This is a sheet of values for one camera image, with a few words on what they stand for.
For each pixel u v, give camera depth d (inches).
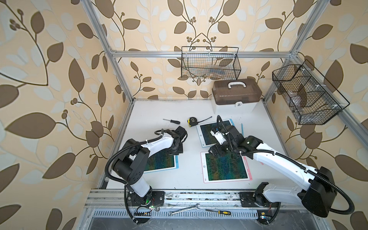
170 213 27.8
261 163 20.4
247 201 28.7
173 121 41.4
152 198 29.0
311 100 28.9
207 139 37.9
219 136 27.8
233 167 33.3
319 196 15.0
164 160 34.9
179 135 28.4
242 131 40.1
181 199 29.7
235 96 44.0
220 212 27.7
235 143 23.2
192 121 41.2
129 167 18.0
